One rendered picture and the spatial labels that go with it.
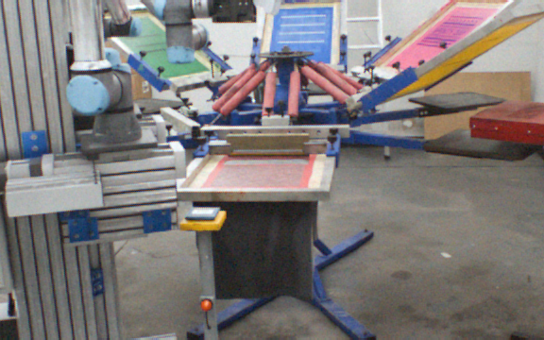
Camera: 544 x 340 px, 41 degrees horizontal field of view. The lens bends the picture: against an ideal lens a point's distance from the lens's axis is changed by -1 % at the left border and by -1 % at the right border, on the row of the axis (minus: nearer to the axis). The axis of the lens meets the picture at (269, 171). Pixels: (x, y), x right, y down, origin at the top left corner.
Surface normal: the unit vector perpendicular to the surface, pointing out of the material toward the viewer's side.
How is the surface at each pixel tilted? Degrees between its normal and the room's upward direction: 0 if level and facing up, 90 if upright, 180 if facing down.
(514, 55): 90
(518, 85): 82
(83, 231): 90
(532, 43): 90
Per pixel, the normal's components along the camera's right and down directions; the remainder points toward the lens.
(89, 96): -0.18, 0.39
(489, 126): -0.60, 0.25
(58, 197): 0.25, 0.25
